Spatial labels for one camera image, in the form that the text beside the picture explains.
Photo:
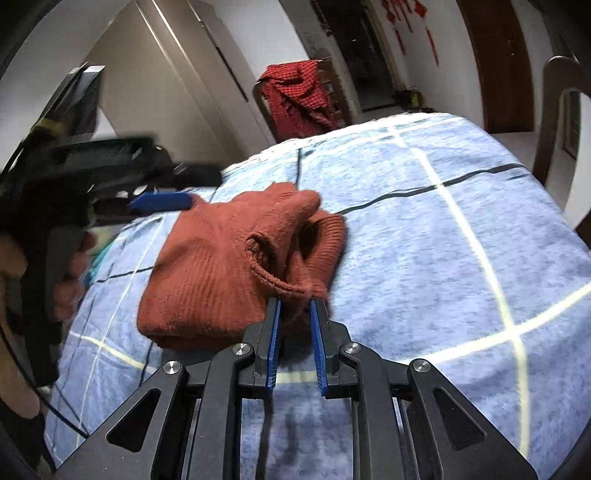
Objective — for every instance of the blue plaid blanket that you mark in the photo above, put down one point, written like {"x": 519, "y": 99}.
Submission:
{"x": 415, "y": 258}

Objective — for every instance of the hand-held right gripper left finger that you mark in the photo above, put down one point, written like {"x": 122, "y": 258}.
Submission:
{"x": 273, "y": 337}

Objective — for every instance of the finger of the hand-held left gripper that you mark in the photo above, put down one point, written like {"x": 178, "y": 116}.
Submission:
{"x": 198, "y": 174}
{"x": 161, "y": 203}

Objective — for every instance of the rust red knit sweater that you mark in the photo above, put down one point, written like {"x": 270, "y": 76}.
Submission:
{"x": 217, "y": 258}

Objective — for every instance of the person's left hand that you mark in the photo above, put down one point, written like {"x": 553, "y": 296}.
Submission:
{"x": 9, "y": 258}

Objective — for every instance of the red checked cloth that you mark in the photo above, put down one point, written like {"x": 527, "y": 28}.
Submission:
{"x": 295, "y": 101}

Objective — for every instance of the brown wooden door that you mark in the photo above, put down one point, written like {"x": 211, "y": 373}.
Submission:
{"x": 501, "y": 64}

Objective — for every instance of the small yellow container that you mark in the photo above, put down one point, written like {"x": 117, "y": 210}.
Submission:
{"x": 416, "y": 98}

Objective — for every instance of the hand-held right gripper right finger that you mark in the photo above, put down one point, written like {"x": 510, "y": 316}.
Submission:
{"x": 319, "y": 350}

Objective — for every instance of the dark wooden chair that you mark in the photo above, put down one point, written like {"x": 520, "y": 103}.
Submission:
{"x": 554, "y": 115}
{"x": 341, "y": 106}

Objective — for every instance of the teal crochet cloth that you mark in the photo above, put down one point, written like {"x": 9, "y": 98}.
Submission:
{"x": 99, "y": 263}

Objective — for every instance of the red hanging wall decorations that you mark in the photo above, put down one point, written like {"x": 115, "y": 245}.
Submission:
{"x": 406, "y": 18}

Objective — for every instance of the white door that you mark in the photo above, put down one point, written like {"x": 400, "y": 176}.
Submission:
{"x": 184, "y": 69}

